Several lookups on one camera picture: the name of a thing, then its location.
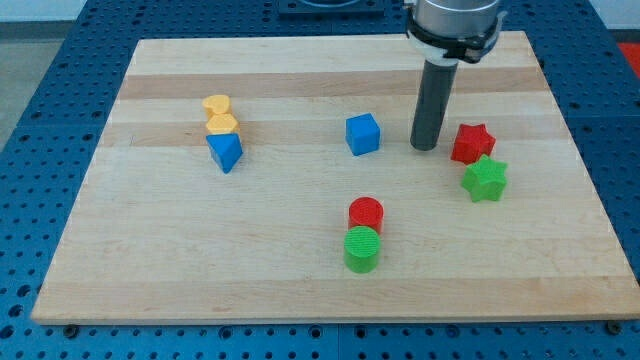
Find green star block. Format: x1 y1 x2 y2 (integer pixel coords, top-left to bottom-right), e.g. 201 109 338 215
461 154 508 202

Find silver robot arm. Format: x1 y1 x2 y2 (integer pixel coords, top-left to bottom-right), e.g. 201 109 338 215
406 0 506 151

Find yellow heart block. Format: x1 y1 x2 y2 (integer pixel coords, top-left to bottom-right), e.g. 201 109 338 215
201 94 232 119

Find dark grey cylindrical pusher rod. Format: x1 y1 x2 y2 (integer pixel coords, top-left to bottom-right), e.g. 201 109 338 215
410 61 458 151

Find green cylinder block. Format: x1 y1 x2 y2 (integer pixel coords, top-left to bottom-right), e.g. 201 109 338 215
344 226 381 273

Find blue triangle block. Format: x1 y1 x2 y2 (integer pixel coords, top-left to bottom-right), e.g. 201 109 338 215
206 133 243 174

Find red cylinder block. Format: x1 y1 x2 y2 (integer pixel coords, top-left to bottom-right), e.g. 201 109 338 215
348 196 384 234

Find blue cube block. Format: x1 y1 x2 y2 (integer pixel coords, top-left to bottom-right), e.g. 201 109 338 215
345 113 381 156

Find light wooden board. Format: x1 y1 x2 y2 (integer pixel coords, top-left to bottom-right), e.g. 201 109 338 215
31 31 639 325

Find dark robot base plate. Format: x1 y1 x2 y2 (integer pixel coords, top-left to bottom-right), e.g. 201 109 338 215
275 0 385 17

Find yellow hexagon block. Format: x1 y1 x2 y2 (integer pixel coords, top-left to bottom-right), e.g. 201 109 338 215
206 113 240 135

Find red star block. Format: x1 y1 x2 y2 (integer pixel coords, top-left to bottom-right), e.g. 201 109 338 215
450 124 496 165

